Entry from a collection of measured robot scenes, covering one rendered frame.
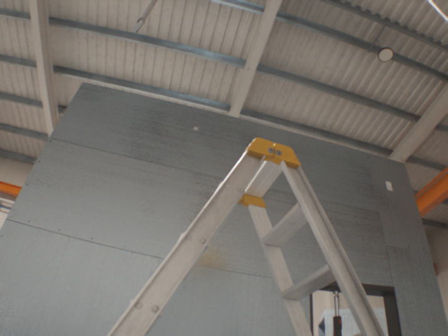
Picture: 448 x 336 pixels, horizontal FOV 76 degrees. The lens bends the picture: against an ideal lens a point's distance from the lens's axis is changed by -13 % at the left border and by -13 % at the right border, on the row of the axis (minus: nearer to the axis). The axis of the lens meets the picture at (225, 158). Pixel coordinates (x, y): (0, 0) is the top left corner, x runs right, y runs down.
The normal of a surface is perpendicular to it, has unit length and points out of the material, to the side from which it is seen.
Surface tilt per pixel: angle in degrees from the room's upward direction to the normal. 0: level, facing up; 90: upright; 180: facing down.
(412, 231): 90
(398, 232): 90
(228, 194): 88
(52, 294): 90
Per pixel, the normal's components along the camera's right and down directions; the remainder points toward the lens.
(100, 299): 0.24, -0.62
